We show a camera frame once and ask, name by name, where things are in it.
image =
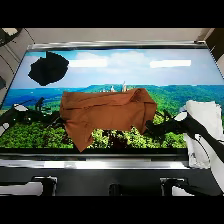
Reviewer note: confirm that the silver frame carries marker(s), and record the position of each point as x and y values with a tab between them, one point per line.
110	164

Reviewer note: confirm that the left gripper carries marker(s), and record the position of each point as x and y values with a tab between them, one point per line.
54	119

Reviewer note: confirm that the white garment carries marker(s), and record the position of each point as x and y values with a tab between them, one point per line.
208	115

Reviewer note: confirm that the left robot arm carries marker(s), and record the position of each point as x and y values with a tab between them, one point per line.
19	115

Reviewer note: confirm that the black garment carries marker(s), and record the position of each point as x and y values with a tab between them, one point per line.
48	69

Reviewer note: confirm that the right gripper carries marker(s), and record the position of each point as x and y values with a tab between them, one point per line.
154	128

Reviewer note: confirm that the brown T-shirt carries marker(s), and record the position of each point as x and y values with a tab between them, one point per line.
106	111

